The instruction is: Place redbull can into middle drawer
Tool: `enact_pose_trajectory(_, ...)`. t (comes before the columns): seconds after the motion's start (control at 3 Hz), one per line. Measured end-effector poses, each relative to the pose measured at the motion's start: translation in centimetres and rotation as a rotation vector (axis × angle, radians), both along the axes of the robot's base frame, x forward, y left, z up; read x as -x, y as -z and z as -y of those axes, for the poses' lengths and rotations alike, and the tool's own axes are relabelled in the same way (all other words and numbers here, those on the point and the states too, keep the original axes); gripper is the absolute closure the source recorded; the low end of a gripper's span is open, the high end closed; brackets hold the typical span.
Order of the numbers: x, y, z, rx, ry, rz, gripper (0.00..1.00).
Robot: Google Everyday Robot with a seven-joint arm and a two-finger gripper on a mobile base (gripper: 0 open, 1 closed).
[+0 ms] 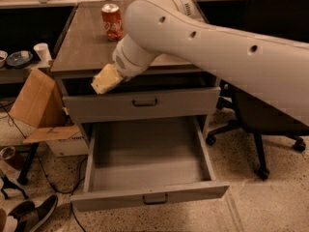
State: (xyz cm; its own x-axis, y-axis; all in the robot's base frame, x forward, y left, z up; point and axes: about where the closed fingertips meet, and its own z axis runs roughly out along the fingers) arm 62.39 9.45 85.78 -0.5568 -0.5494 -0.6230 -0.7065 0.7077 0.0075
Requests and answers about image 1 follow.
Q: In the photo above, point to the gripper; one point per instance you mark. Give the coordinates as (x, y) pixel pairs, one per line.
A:
(123, 63)

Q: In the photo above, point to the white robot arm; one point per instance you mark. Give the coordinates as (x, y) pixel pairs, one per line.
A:
(273, 70)

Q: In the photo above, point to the grey middle drawer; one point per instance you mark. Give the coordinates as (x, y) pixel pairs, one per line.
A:
(145, 97)

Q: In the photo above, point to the grey drawer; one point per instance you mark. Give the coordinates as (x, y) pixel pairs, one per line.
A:
(147, 162)
(145, 97)

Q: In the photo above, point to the red cola can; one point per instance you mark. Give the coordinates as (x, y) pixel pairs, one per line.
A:
(112, 21)

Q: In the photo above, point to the grey drawer cabinet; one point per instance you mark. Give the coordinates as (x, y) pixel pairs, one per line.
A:
(86, 49)

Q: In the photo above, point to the grey bottom drawer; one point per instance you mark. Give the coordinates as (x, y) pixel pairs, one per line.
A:
(147, 162)

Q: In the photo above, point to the white paper cup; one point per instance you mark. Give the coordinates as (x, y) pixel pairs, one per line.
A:
(43, 52)

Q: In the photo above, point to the brown cardboard box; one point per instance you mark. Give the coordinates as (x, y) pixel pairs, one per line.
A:
(39, 105)

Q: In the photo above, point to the white box under flap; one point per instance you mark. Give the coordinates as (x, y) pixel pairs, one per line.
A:
(73, 146)

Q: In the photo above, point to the dark blue dish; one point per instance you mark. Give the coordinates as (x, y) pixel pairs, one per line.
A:
(19, 59)

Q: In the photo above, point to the small white bowl at edge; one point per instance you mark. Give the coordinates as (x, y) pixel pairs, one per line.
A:
(3, 57)

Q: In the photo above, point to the dark round container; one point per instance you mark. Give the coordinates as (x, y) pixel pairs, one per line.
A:
(12, 157)

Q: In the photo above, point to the black table leg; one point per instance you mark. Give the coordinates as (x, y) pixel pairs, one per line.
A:
(22, 178)

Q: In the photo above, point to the black slip-on shoe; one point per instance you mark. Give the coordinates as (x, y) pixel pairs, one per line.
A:
(29, 217)

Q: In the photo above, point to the black office chair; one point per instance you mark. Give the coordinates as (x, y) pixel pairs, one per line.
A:
(278, 18)

